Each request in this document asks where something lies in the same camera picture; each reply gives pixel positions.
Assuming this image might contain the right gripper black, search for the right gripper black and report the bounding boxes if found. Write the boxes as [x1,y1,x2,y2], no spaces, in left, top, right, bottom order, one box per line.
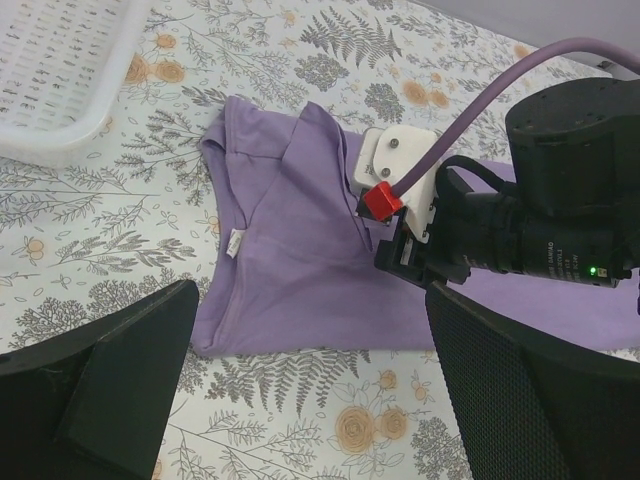
[374,155,639,288]

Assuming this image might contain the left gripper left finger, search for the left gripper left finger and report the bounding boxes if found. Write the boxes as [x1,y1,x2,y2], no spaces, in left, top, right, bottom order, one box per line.
[1,280,199,479]

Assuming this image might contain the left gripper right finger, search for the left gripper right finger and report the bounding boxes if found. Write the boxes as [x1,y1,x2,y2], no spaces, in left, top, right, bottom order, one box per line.
[425,282,639,479]

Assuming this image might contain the purple t shirt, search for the purple t shirt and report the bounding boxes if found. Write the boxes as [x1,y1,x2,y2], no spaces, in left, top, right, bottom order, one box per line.
[191,97,639,356]

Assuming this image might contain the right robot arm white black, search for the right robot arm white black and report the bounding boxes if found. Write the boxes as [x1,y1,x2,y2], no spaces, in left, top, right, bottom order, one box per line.
[374,78,639,288]

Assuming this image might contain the white plastic basket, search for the white plastic basket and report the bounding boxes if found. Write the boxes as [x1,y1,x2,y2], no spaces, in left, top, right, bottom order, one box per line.
[1,0,152,167]

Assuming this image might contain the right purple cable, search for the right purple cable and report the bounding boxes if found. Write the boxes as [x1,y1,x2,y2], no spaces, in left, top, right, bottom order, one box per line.
[392,37,640,199]

